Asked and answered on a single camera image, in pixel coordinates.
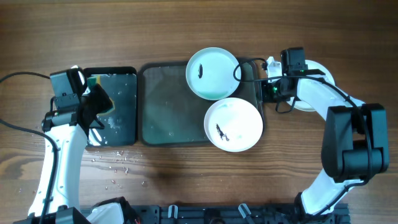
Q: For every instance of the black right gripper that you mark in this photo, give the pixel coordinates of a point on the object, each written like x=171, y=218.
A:
x=266, y=92

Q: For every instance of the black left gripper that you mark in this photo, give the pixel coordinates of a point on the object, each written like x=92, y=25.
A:
x=94, y=104

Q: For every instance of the green yellow sponge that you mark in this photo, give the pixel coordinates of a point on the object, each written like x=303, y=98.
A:
x=91, y=82

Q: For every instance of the white plate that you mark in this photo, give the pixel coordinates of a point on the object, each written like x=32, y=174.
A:
x=213, y=73
x=233, y=125
x=303, y=106

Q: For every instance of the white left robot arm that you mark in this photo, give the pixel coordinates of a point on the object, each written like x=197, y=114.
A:
x=65, y=131

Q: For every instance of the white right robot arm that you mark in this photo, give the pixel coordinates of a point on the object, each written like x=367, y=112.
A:
x=355, y=139

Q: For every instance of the black water tray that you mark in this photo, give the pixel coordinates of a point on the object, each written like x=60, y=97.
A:
x=120, y=83

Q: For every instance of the dark grey serving tray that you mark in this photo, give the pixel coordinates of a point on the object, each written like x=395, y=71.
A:
x=171, y=115

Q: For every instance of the white plate top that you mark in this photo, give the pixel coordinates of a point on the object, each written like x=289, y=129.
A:
x=213, y=73

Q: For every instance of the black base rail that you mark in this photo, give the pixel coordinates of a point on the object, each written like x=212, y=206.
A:
x=267, y=214

